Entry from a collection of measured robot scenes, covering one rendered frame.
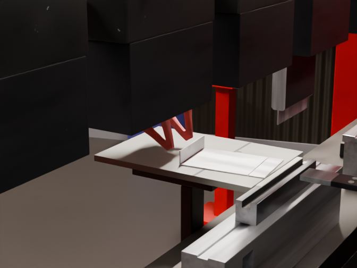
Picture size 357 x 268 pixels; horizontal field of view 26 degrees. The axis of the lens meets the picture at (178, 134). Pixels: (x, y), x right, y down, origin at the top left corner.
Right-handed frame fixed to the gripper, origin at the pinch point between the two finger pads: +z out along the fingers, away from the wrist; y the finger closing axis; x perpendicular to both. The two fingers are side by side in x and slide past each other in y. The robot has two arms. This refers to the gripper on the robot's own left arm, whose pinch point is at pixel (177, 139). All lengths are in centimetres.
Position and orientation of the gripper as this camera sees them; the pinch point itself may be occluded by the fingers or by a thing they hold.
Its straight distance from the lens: 116.8
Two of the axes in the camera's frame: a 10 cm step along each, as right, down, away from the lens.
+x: -7.2, 3.7, 5.9
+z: 4.5, 8.9, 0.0
